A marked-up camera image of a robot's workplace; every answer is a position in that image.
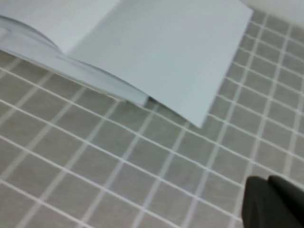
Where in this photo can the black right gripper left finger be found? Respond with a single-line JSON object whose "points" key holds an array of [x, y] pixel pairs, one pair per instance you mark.
{"points": [[259, 206]]}

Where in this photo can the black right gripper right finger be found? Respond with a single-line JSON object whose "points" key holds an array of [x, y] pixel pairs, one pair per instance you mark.
{"points": [[292, 204]]}

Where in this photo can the product catalogue book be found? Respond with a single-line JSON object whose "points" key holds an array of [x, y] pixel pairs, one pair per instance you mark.
{"points": [[154, 47]]}

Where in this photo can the grey white checked tablecloth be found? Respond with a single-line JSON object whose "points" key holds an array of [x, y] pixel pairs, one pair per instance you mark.
{"points": [[95, 166]]}

